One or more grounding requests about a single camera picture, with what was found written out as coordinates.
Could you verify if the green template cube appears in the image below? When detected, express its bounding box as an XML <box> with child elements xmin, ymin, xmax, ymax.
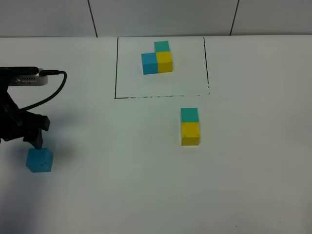
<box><xmin>154</xmin><ymin>40</ymin><xmax>170</xmax><ymax>52</ymax></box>

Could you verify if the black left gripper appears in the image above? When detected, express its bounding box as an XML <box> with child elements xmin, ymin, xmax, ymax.
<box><xmin>0</xmin><ymin>86</ymin><xmax>50</xmax><ymax>150</ymax></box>

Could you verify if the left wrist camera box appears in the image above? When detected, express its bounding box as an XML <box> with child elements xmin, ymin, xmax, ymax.
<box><xmin>0</xmin><ymin>67</ymin><xmax>48</xmax><ymax>86</ymax></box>

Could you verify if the yellow template cube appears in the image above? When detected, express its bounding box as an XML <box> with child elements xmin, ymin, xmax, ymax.
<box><xmin>156</xmin><ymin>51</ymin><xmax>173</xmax><ymax>73</ymax></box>

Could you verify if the blue template cube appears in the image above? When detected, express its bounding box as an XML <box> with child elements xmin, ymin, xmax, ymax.
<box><xmin>141</xmin><ymin>52</ymin><xmax>158</xmax><ymax>75</ymax></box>

